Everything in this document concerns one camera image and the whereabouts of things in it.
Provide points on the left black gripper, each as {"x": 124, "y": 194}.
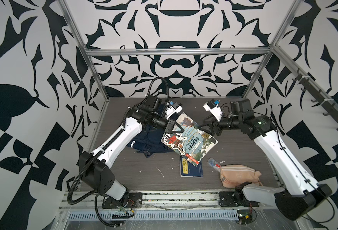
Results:
{"x": 169, "y": 125}

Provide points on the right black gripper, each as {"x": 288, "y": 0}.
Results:
{"x": 213, "y": 126}

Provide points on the navy blue student backpack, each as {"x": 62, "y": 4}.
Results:
{"x": 148, "y": 141}

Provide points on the illustrated comic picture book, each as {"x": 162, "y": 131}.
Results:
{"x": 188, "y": 141}

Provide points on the navy blue notebook yellow label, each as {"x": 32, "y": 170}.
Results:
{"x": 187, "y": 169}

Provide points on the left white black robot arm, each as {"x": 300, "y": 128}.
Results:
{"x": 95, "y": 167}

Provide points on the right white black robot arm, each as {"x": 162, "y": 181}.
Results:
{"x": 301, "y": 192}

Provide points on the clear plastic eraser case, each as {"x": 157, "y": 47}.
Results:
{"x": 214, "y": 164}

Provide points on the pink fabric pencil pouch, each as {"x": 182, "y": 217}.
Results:
{"x": 235, "y": 175}

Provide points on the green circuit board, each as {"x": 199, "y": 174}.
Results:
{"x": 246, "y": 217}

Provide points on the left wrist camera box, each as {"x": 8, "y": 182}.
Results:
{"x": 171, "y": 109}

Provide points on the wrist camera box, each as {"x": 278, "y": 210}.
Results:
{"x": 213, "y": 106}
{"x": 171, "y": 109}

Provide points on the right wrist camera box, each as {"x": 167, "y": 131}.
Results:
{"x": 213, "y": 106}

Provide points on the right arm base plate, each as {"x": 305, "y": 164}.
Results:
{"x": 234, "y": 199}

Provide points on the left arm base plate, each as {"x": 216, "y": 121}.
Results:
{"x": 130, "y": 200}

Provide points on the white slotted cable duct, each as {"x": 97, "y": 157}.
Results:
{"x": 142, "y": 215}

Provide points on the aluminium cage frame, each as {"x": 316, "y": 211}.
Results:
{"x": 222, "y": 49}

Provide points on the aluminium front rail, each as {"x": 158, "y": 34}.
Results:
{"x": 165, "y": 200}

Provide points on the wall hook rack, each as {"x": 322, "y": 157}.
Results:
{"x": 319, "y": 96}

